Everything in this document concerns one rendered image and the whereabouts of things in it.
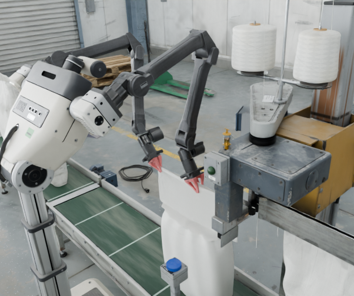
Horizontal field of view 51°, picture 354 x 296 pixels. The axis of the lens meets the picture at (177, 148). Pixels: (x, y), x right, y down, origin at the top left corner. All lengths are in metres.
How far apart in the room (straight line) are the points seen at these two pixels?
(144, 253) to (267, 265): 0.93
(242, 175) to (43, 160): 0.74
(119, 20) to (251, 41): 8.59
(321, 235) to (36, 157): 1.03
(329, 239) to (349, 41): 0.68
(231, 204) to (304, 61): 0.53
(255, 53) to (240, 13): 6.38
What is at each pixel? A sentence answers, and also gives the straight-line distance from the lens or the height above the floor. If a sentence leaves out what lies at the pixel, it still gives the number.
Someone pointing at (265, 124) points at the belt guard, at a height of 1.41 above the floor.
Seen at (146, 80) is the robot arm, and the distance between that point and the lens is 1.35.
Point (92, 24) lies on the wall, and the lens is 9.51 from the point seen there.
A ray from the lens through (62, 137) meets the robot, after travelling 1.41.
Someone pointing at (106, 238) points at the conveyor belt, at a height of 0.38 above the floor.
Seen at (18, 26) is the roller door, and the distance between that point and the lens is 8.72.
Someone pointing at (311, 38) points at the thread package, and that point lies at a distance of 1.29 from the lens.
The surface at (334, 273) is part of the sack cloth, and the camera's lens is 1.40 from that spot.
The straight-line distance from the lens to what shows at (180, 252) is 1.85.
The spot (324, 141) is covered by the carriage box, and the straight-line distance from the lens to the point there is 1.36.
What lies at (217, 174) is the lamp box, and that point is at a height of 1.28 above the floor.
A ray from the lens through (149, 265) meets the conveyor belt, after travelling 2.22.
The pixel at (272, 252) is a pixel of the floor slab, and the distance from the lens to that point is 2.92.
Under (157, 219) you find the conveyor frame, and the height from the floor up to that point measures 0.41.
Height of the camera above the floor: 1.87
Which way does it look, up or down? 25 degrees down
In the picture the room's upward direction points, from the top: 3 degrees counter-clockwise
